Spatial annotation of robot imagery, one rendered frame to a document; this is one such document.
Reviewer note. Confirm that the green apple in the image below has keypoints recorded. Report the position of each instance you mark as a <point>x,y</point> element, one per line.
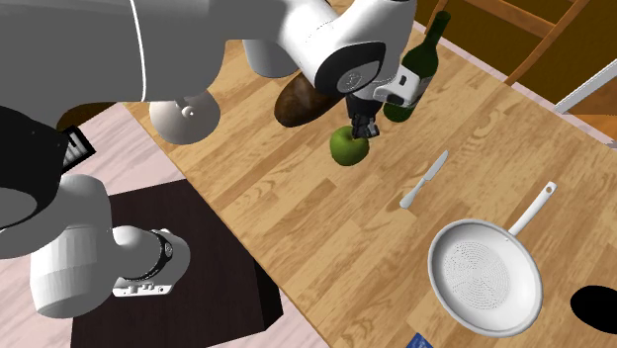
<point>346,150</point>

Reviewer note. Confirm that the dark green wine bottle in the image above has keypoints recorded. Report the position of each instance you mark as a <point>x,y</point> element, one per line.
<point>422,58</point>

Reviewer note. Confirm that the brown wooden chair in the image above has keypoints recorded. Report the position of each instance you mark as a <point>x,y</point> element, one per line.
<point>535,25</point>

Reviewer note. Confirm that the black rounded object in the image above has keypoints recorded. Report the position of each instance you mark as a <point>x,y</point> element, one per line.
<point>597,308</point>

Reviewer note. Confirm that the brown bread loaf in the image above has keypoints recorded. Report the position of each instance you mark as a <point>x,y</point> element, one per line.
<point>301,103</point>

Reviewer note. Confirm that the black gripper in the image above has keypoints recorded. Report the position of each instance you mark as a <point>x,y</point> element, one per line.
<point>361,112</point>

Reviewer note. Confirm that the silver table knife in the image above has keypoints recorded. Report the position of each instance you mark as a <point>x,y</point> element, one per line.
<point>424,181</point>

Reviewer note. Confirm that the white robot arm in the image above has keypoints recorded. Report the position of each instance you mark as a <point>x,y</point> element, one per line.
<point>72,48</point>

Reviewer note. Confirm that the white frying pan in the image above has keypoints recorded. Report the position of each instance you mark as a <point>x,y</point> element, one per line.
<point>482,279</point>

